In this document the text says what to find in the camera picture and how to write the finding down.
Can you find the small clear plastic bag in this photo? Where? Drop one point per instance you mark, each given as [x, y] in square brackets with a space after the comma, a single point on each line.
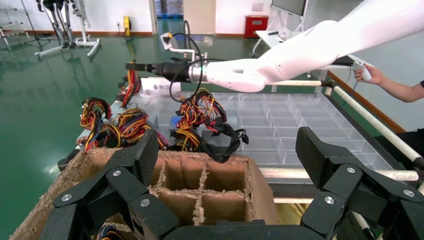
[148, 94]

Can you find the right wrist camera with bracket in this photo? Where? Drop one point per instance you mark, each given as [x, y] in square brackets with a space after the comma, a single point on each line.
[167, 39]

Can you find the brown divided cardboard box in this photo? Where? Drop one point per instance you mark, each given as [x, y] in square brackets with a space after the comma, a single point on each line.
[225, 179]

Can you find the operator bare hand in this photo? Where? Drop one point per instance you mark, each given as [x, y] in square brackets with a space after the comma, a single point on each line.
[376, 76]

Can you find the white wheeled stand frame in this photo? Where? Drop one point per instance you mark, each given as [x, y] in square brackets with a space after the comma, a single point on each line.
[89, 42]

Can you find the white desk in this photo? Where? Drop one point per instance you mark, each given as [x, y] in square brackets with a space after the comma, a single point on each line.
[265, 36]

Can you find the white frame pipe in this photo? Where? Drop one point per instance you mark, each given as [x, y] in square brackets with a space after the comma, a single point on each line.
[281, 174]
[291, 200]
[371, 122]
[298, 83]

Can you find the clear acrylic divided tray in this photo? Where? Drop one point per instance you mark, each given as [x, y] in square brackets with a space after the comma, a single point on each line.
[298, 126]

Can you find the yellow device by wall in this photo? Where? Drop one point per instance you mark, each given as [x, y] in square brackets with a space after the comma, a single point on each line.
[127, 26]

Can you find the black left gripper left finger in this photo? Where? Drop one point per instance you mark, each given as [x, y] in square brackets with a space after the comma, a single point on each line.
[139, 155]

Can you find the beige door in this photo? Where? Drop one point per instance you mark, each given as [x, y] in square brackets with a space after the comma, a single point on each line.
[198, 16]

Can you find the white handheld controller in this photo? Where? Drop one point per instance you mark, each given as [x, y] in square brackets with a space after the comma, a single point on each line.
[358, 65]

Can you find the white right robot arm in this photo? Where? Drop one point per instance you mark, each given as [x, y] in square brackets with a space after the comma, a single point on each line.
[298, 56]

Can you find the small black remote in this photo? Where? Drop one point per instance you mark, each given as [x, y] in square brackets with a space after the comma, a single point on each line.
[273, 33]

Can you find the black pipe joint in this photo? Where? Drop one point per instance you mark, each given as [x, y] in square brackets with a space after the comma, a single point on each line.
[328, 84]

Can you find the white label sign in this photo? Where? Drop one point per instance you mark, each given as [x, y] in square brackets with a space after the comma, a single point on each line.
[159, 86]

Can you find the white desk object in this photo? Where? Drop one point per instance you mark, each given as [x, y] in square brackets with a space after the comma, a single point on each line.
[285, 33]

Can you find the black legged robot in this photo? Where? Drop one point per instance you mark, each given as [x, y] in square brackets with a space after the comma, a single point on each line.
[68, 33]

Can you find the operator bare forearm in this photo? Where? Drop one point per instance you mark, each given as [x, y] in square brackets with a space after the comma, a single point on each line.
[400, 91]

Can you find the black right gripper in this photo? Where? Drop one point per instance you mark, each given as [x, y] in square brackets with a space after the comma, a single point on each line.
[174, 70]

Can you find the large display on stand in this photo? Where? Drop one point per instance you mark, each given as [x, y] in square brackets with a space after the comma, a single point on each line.
[288, 6]

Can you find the black cart shelf board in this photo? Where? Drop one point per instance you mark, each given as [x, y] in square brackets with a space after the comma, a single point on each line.
[291, 190]

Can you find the black laptop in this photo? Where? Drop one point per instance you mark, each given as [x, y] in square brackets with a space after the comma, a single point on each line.
[344, 61]

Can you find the black caster wheel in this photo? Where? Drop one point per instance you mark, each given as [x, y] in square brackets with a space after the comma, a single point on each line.
[66, 162]

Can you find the red cabinet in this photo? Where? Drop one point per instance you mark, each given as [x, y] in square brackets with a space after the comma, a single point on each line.
[256, 26]

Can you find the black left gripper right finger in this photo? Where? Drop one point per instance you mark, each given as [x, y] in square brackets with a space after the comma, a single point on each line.
[318, 155]

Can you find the yellow cloth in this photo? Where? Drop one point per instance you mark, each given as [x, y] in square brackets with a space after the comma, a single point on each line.
[291, 213]

